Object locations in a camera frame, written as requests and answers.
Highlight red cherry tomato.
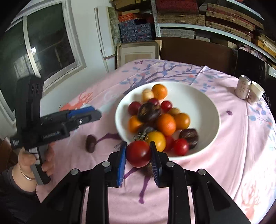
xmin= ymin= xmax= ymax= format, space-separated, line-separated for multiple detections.
xmin=126 ymin=140 xmax=151 ymax=168

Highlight small mandarin orange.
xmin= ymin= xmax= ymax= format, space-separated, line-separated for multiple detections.
xmin=152 ymin=84 xmax=167 ymax=100

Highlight left hand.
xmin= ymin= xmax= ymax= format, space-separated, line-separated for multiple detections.
xmin=12 ymin=144 xmax=56 ymax=192

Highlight yellow tomato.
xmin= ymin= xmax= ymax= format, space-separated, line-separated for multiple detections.
xmin=146 ymin=131 xmax=166 ymax=152

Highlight mandarin in plate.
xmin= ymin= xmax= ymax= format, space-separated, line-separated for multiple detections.
xmin=156 ymin=113 xmax=176 ymax=136

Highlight red plum in plate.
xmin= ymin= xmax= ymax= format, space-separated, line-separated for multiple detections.
xmin=128 ymin=101 xmax=141 ymax=116

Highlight dark chestnut in plate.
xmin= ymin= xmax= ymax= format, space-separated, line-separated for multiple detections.
xmin=179 ymin=128 xmax=199 ymax=149

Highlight orange tomato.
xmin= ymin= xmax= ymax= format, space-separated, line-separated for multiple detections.
xmin=174 ymin=113 xmax=190 ymax=130

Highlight white oval plate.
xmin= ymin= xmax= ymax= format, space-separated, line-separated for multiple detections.
xmin=115 ymin=81 xmax=220 ymax=161

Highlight sliding glass window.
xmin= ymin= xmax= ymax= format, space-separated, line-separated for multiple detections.
xmin=1 ymin=1 xmax=86 ymax=123

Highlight white framed board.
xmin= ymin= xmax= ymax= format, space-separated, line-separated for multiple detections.
xmin=116 ymin=40 xmax=162 ymax=68

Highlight pink deer tablecloth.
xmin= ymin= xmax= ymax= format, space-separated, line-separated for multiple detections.
xmin=35 ymin=59 xmax=276 ymax=224

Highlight white drink can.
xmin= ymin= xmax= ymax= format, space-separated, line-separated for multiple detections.
xmin=235 ymin=75 xmax=252 ymax=100

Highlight white paper cup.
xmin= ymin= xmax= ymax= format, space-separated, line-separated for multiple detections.
xmin=247 ymin=81 xmax=265 ymax=105

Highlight metal storage shelf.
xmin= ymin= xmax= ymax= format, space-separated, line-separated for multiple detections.
xmin=151 ymin=1 xmax=275 ymax=64

